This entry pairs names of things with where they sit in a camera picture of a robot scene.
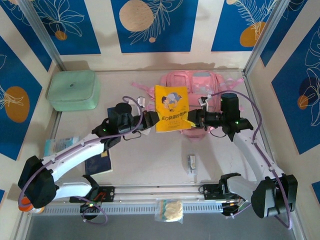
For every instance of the orange capped bottle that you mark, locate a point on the orange capped bottle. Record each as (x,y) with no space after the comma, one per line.
(25,203)

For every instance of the light blue tissue pack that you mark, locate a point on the light blue tissue pack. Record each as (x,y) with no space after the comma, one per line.
(55,145)

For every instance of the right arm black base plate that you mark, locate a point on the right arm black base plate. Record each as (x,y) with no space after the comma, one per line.
(210,191)

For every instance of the thick dark blue book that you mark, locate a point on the thick dark blue book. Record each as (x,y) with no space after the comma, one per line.
(97,165)

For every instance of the mint green zip pouch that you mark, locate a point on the mint green zip pouch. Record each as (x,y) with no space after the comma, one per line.
(72,91)

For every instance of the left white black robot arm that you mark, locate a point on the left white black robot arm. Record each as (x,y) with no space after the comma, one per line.
(75,156)

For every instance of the clear packaged stationery item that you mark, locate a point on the clear packaged stationery item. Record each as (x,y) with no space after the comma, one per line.
(192,163)

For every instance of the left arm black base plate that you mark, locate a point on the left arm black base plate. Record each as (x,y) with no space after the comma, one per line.
(110,193)

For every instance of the aluminium table rail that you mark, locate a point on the aluminium table rail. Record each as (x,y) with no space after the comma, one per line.
(155,191)

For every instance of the pink backpack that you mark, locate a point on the pink backpack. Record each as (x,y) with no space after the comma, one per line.
(200,85)

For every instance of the clear bag with yellow contents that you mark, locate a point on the clear bag with yellow contents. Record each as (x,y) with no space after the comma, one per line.
(170,210)

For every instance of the aluminium frame post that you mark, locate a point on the aluminium frame post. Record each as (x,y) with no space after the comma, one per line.
(265,35)
(42,35)

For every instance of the yellow cartoon book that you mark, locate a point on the yellow cartoon book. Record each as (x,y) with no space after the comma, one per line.
(171,107)

